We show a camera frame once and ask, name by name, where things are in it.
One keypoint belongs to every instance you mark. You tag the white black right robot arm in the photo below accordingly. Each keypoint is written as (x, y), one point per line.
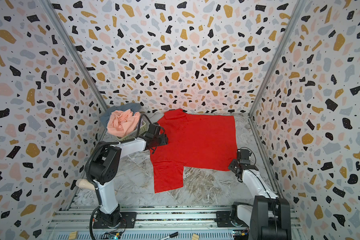
(269, 216)

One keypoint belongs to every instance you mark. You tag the black marker pen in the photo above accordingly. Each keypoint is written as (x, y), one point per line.
(170, 236)

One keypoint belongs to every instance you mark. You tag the green perforated plastic basket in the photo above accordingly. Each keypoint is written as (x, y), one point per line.
(135, 133)

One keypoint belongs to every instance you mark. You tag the small wooden block left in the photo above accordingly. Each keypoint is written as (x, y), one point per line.
(73, 235)

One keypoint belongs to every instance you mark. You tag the beige wooden handle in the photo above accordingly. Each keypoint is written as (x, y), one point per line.
(85, 184)

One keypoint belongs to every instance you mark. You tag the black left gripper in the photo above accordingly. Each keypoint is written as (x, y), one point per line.
(164, 138)

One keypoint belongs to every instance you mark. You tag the red t shirt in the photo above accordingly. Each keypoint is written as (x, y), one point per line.
(194, 141)

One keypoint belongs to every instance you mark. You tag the circuit board right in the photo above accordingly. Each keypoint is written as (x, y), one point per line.
(241, 235)

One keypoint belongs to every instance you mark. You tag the grey t shirt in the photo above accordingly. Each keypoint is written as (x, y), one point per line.
(105, 117)

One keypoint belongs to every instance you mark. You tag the pink t shirt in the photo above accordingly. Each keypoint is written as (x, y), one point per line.
(123, 123)

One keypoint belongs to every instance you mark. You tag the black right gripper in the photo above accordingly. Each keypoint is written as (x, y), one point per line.
(240, 163)

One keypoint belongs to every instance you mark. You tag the green circuit board left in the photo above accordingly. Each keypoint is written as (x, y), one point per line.
(112, 236)

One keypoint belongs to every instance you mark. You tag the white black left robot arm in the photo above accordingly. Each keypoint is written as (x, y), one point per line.
(102, 166)

